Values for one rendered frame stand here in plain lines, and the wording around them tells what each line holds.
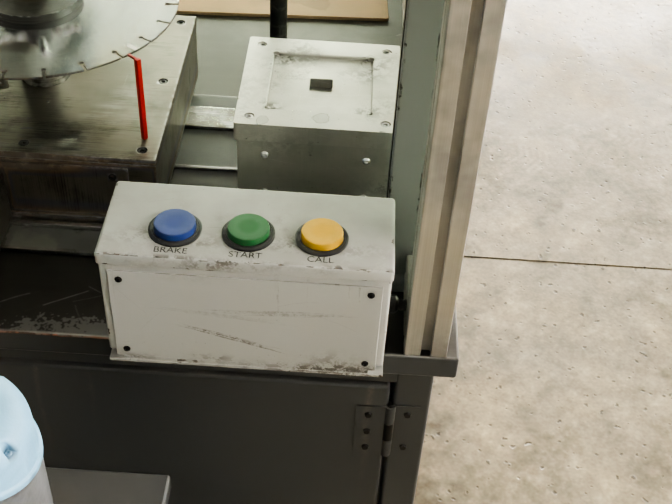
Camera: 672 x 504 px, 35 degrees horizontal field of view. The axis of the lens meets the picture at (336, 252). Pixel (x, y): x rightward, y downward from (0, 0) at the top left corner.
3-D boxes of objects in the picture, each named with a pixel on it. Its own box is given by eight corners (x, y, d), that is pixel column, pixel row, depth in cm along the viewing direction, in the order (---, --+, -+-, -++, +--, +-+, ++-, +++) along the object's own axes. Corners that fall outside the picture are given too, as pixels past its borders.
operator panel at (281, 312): (384, 303, 116) (395, 197, 106) (382, 379, 108) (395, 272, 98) (129, 287, 116) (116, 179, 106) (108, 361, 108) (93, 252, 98)
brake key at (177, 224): (199, 225, 103) (198, 209, 102) (193, 252, 100) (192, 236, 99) (158, 222, 103) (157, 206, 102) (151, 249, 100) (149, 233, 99)
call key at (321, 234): (343, 234, 103) (344, 218, 102) (341, 262, 100) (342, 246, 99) (302, 231, 103) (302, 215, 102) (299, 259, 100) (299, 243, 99)
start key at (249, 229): (271, 229, 103) (271, 213, 102) (267, 257, 100) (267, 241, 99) (230, 227, 103) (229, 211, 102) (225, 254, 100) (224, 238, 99)
